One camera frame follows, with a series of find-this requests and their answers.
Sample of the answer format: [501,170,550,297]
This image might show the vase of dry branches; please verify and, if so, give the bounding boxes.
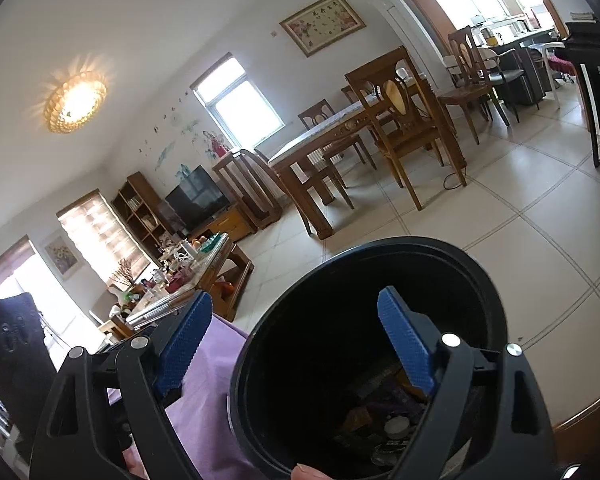
[109,258,136,292]

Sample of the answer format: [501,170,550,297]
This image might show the framed floral picture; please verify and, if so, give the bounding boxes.
[279,0,367,58]

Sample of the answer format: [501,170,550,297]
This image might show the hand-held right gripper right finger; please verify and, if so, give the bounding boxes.
[377,286,553,480]

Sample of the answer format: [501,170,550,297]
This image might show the wooden dining table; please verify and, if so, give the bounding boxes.
[267,75,468,240]

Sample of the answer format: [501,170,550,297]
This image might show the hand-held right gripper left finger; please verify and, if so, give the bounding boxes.
[30,290,214,480]

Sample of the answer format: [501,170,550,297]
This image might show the glass balcony door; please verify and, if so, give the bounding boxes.
[0,235,106,356]

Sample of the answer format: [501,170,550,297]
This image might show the sunflower painting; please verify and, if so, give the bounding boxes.
[40,230,83,281]

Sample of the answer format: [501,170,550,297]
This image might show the wooden dining chair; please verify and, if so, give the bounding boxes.
[447,25,511,145]
[345,45,468,211]
[240,148,355,226]
[341,85,371,106]
[298,99,377,170]

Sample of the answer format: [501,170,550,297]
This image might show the tall wooden plant stand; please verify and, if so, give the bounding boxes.
[212,149,283,231]

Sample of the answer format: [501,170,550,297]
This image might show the purple tablecloth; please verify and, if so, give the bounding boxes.
[107,315,261,480]

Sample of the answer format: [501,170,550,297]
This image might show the white plastic chair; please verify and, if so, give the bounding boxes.
[542,42,581,108]

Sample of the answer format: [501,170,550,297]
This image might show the black trash bin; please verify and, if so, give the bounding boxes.
[227,236,508,480]

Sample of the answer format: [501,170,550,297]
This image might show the black cushioned chair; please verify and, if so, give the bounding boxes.
[485,47,553,126]

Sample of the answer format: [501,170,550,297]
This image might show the black television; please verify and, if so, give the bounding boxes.
[165,165,231,231]

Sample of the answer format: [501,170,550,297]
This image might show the white round lid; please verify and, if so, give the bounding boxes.
[385,417,412,439]

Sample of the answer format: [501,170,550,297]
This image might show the round crystal ceiling lamp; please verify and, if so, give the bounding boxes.
[43,72,108,134]

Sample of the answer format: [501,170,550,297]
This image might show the wooden bookshelf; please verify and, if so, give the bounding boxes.
[111,171,176,261]

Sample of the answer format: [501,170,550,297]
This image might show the brown striped window blind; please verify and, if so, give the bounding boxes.
[56,189,151,283]

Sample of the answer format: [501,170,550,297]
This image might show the white framed window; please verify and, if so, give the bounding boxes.
[190,52,286,147]

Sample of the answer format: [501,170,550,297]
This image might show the wooden television cabinet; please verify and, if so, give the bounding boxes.
[187,205,257,243]

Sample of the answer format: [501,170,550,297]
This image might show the white standing air conditioner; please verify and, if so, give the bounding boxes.
[375,0,453,93]

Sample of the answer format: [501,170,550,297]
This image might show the wooden coffee table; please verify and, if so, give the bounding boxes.
[125,232,255,331]

